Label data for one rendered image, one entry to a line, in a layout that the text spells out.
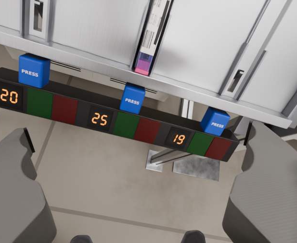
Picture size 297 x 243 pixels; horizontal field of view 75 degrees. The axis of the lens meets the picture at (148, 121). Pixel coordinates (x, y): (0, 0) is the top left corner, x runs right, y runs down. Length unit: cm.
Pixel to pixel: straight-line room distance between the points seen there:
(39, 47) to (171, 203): 86
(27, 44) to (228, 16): 20
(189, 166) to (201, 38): 83
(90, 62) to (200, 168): 89
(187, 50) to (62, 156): 78
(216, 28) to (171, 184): 82
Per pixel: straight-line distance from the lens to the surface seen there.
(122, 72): 20
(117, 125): 26
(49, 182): 92
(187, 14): 22
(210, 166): 106
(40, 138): 95
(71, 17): 23
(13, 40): 23
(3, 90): 29
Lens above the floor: 91
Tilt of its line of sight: 67 degrees down
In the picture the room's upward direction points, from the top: 41 degrees clockwise
